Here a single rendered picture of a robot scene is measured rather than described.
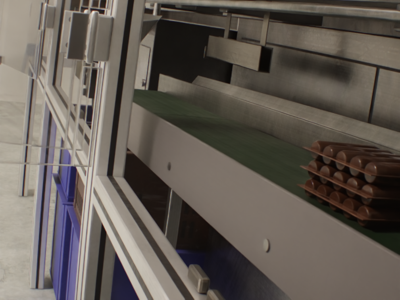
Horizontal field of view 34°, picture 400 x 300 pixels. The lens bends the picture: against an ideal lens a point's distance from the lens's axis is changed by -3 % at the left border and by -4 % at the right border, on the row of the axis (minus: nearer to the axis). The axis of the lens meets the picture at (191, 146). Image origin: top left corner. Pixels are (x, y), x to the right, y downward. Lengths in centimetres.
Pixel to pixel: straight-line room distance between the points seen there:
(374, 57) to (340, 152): 40
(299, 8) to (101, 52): 28
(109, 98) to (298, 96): 33
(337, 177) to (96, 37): 45
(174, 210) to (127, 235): 62
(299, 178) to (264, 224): 10
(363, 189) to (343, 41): 51
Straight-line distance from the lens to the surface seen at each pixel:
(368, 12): 59
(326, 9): 66
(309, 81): 103
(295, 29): 110
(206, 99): 119
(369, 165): 46
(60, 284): 179
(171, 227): 130
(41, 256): 192
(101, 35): 86
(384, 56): 86
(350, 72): 92
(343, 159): 49
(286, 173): 64
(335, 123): 78
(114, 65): 87
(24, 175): 280
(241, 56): 106
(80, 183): 155
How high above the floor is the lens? 81
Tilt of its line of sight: 11 degrees down
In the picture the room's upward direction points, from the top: 8 degrees clockwise
